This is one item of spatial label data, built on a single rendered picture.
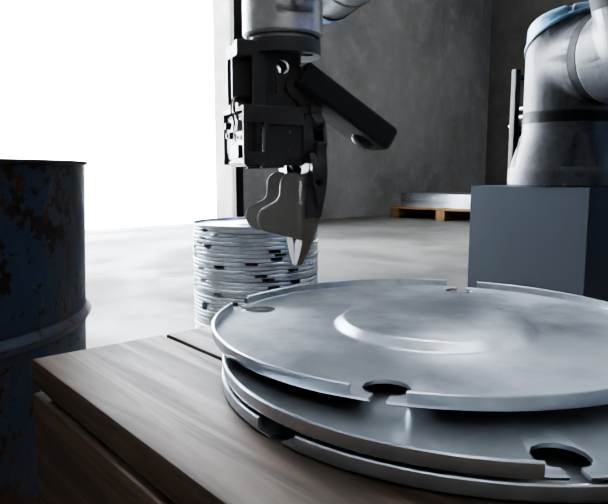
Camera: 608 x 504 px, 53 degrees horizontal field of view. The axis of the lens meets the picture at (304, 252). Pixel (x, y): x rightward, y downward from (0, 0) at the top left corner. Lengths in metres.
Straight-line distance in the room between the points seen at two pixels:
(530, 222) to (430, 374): 0.56
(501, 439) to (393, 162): 6.65
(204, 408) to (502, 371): 0.15
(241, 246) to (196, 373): 0.99
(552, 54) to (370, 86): 5.78
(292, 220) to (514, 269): 0.39
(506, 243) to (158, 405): 0.63
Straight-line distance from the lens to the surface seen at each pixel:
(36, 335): 0.60
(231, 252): 1.30
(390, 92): 6.89
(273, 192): 0.61
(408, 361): 0.34
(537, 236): 0.85
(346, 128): 0.62
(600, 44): 0.82
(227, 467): 0.26
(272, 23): 0.58
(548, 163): 0.87
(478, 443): 0.27
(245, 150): 0.55
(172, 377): 0.37
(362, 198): 6.50
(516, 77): 3.16
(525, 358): 0.36
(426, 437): 0.27
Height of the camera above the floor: 0.47
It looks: 7 degrees down
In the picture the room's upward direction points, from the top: straight up
